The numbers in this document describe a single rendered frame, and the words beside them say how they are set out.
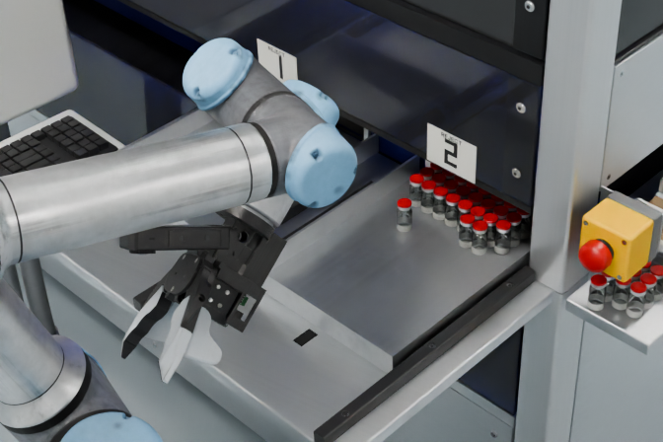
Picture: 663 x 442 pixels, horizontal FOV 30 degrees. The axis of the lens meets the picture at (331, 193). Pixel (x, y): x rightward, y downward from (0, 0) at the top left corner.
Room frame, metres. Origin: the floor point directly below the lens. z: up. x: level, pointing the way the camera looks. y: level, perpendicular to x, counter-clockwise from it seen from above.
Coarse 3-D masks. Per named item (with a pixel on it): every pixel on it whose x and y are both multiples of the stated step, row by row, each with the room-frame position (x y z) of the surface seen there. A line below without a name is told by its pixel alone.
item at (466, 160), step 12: (432, 132) 1.37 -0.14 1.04; (444, 132) 1.36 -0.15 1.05; (432, 144) 1.37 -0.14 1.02; (444, 144) 1.36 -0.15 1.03; (468, 144) 1.33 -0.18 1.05; (432, 156) 1.37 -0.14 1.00; (468, 156) 1.33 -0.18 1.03; (444, 168) 1.36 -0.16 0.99; (468, 168) 1.33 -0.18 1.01; (468, 180) 1.33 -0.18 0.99
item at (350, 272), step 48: (384, 192) 1.44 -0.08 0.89; (288, 240) 1.31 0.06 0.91; (336, 240) 1.34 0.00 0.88; (384, 240) 1.34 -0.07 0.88; (432, 240) 1.34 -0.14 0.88; (528, 240) 1.33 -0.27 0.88; (288, 288) 1.21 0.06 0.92; (336, 288) 1.24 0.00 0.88; (384, 288) 1.24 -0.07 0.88; (432, 288) 1.23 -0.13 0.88; (480, 288) 1.19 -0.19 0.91; (336, 336) 1.15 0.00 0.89; (384, 336) 1.15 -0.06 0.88; (432, 336) 1.13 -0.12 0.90
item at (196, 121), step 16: (192, 112) 1.64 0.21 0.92; (176, 128) 1.61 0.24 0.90; (192, 128) 1.63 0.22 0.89; (208, 128) 1.64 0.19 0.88; (336, 128) 1.62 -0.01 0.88; (144, 144) 1.57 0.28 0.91; (352, 144) 1.58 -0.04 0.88; (368, 144) 1.54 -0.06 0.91; (176, 224) 1.38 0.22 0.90; (192, 224) 1.35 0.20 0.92; (208, 224) 1.39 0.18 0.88
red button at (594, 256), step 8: (592, 240) 1.16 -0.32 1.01; (584, 248) 1.15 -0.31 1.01; (592, 248) 1.15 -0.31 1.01; (600, 248) 1.15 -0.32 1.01; (584, 256) 1.15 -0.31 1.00; (592, 256) 1.14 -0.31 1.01; (600, 256) 1.14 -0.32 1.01; (608, 256) 1.14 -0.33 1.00; (584, 264) 1.15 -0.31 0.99; (592, 264) 1.14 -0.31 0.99; (600, 264) 1.14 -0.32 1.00; (608, 264) 1.14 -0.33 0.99
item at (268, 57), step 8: (264, 48) 1.61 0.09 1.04; (272, 48) 1.60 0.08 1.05; (264, 56) 1.61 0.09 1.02; (272, 56) 1.60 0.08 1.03; (288, 56) 1.58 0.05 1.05; (264, 64) 1.62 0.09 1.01; (272, 64) 1.60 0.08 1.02; (288, 64) 1.58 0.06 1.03; (296, 64) 1.56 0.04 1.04; (272, 72) 1.60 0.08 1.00; (288, 72) 1.58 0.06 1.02; (296, 72) 1.57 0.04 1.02; (280, 80) 1.59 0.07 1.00
